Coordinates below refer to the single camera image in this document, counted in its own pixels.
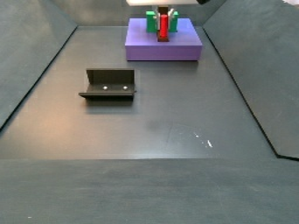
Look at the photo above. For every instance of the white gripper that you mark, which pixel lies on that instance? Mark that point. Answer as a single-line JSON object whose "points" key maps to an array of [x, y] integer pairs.
{"points": [[155, 8]]}

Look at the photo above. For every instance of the green block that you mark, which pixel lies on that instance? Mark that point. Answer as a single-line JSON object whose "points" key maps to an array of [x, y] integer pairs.
{"points": [[150, 21], [173, 23]]}

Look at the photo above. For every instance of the black angled bracket stand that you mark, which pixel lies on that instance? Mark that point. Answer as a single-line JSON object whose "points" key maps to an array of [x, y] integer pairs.
{"points": [[110, 83]]}

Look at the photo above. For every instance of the red peg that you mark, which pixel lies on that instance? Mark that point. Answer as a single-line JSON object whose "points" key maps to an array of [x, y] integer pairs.
{"points": [[163, 26]]}

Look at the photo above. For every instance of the brown upright block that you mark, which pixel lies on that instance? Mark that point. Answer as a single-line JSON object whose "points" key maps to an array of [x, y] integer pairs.
{"points": [[163, 10]]}

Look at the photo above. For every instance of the purple board base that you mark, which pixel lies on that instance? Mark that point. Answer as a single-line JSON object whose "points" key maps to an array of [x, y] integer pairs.
{"points": [[143, 47]]}

